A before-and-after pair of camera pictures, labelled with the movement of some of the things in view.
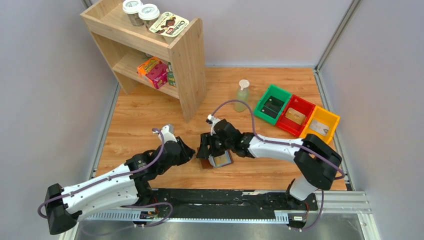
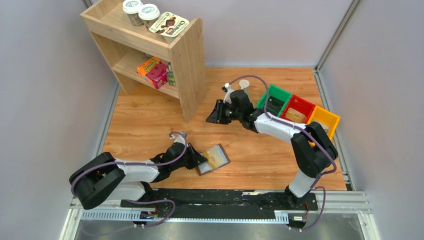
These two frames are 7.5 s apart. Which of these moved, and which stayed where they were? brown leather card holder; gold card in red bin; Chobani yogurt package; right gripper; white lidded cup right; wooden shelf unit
Moved: brown leather card holder; right gripper
Stayed: white lidded cup right; Chobani yogurt package; gold card in red bin; wooden shelf unit
